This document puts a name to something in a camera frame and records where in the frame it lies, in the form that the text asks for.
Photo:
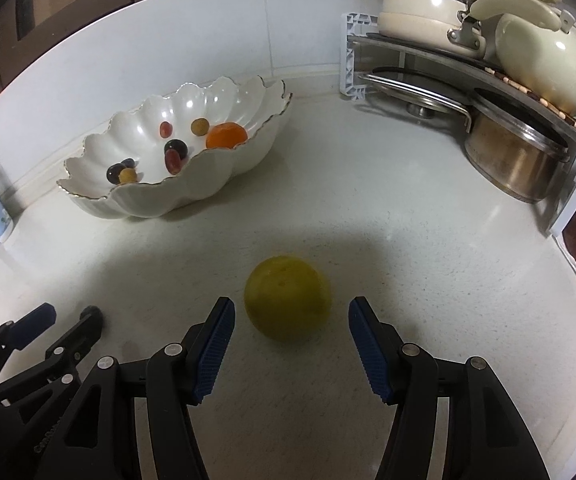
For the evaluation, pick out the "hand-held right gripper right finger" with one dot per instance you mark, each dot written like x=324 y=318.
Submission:
x=370 y=355

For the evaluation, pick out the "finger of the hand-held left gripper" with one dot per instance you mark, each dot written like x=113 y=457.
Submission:
x=35 y=322
x=85 y=330

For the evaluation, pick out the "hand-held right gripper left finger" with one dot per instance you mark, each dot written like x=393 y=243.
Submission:
x=213 y=350

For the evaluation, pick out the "green citrus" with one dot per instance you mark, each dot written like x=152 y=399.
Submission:
x=288 y=297

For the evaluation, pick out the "dark purple grape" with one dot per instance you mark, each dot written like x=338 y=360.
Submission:
x=113 y=174
x=175 y=146

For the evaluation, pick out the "yellow grape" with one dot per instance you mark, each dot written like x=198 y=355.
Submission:
x=128 y=176
x=199 y=126

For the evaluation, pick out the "blueberry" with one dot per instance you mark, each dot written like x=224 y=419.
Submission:
x=128 y=162

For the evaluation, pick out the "red cherry tomato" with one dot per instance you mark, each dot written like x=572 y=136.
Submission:
x=172 y=162

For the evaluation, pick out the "white scalloped bowl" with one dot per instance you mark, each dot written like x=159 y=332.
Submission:
x=133 y=127

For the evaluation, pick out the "orange tangerine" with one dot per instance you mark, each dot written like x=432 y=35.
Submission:
x=226 y=136

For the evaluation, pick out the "red grape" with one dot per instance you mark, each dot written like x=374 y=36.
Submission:
x=166 y=130

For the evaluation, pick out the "stainless steel pot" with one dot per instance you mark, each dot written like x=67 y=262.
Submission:
x=513 y=160

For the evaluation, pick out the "grey corner shelf rack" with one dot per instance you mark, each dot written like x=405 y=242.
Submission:
x=353 y=50

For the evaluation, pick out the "wooden bead trivet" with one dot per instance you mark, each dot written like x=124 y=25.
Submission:
x=533 y=96

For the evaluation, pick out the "cream saucepan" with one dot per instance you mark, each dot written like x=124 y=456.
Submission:
x=418 y=22

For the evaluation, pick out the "cream ceramic pot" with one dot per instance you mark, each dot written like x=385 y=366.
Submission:
x=543 y=65

